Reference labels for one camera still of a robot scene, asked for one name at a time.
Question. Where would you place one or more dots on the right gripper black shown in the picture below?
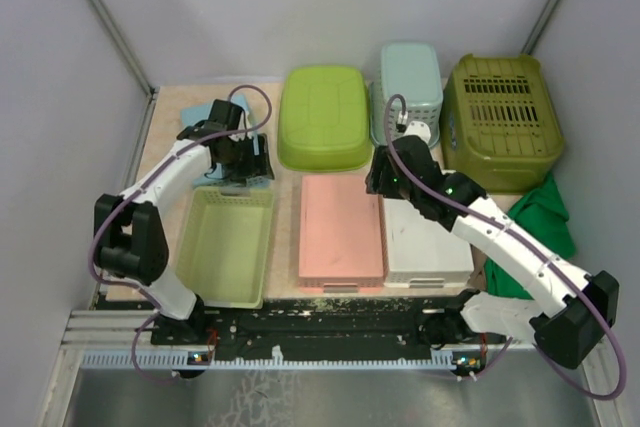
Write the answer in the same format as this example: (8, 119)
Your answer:
(377, 179)

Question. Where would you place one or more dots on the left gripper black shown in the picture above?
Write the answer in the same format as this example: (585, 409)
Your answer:
(256, 165)

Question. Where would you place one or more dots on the pale blue basket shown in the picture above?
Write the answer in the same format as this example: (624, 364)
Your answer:
(200, 112)

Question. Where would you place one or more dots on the pink perforated basket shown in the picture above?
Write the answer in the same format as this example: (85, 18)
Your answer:
(340, 245)

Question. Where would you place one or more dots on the lime green plastic tub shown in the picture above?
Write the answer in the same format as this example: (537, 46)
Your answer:
(323, 120)

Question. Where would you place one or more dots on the white perforated basket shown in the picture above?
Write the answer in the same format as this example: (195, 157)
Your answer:
(419, 253)

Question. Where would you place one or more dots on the light green perforated basket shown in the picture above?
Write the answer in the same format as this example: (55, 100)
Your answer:
(225, 246)

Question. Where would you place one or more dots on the light blue perforated basket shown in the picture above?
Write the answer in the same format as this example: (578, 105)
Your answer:
(412, 70)

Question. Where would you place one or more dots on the olive green large container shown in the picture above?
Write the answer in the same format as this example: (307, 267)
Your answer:
(498, 124)

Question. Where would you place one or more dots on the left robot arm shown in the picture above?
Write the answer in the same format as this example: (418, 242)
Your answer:
(129, 237)

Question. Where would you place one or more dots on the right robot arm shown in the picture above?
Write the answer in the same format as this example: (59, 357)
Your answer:
(568, 309)

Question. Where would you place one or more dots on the brown striped sock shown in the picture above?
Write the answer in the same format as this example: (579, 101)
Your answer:
(477, 279)

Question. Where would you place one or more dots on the green cloth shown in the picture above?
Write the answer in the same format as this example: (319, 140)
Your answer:
(543, 214)

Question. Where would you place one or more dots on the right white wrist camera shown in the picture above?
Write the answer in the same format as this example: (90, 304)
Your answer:
(406, 127)

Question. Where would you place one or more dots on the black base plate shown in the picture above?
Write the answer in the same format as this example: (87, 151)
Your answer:
(342, 353)

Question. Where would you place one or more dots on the aluminium frame rail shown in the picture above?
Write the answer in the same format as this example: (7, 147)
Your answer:
(100, 327)

